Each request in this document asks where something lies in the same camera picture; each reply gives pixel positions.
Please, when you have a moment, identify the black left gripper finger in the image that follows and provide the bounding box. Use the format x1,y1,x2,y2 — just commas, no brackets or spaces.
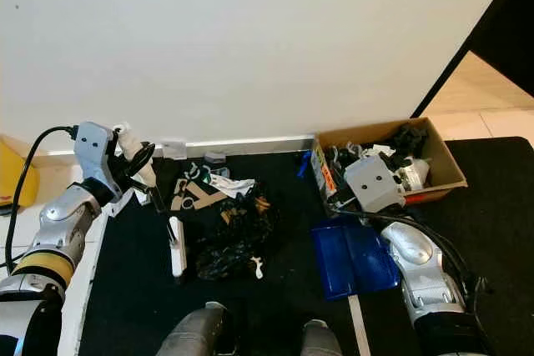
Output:
127,143,157,190

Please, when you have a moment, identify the blue dustpan with white handle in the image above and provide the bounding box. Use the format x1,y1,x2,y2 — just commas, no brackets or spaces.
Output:
310,218,401,356

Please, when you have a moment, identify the white hand brush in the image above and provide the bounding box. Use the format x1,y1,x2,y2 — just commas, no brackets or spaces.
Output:
146,181,188,280

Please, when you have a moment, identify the black floor mat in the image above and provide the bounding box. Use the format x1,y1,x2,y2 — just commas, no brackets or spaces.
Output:
79,135,534,356

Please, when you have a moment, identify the white crumpled tissue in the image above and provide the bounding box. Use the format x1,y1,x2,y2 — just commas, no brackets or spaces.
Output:
117,125,149,182

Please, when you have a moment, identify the small white cup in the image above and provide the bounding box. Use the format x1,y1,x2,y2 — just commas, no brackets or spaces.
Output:
161,140,187,162

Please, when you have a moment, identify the small blue plastic piece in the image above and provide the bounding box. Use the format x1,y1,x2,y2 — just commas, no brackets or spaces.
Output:
296,150,311,179

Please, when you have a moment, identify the brown cardboard scrap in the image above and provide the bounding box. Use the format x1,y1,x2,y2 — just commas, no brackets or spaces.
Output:
171,181,230,212

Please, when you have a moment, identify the white plastic bottle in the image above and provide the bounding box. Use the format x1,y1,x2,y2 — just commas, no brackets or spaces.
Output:
399,160,433,192

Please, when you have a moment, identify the small grey cap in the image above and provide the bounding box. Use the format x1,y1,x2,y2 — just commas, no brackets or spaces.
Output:
204,151,228,167

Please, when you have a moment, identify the black crumpled trash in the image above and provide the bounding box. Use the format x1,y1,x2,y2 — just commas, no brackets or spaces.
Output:
382,123,428,157

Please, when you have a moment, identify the white green paper wrapper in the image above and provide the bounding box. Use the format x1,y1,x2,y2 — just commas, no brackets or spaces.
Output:
200,171,256,198

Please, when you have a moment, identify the silver baseboard strip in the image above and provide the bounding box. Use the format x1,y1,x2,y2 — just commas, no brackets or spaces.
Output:
33,135,318,157

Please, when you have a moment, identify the brown cardboard box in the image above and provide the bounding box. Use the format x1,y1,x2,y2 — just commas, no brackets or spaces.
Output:
310,116,468,207

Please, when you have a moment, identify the yellow plastic container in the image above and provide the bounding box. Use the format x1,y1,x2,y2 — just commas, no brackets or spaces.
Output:
0,141,31,208

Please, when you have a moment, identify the black crumpled plastic bag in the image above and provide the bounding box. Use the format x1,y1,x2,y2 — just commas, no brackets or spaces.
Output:
194,193,275,282

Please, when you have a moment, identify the grey right robot leg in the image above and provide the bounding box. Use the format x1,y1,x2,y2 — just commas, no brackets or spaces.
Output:
300,319,345,356

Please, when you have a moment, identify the grey robot leg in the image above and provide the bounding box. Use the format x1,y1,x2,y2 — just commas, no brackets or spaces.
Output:
300,319,345,356
157,302,230,356

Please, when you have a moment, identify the grey left robot leg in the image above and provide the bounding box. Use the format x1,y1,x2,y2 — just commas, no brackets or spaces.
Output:
157,302,230,356

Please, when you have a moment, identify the black door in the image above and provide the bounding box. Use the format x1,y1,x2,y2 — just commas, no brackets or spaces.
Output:
466,0,534,98

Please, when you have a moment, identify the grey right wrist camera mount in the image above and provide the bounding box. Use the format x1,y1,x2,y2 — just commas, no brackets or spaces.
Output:
344,154,406,213

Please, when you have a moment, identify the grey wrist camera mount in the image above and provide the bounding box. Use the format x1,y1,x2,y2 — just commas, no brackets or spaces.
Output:
73,123,119,194
344,154,406,213

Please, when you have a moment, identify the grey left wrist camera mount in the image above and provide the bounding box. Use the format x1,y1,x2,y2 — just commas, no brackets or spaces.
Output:
73,123,119,194

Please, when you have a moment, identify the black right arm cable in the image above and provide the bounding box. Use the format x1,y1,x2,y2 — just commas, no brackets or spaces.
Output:
334,206,490,317

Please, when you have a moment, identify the black door frame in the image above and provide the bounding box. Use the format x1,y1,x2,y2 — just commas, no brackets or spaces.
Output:
411,0,525,119

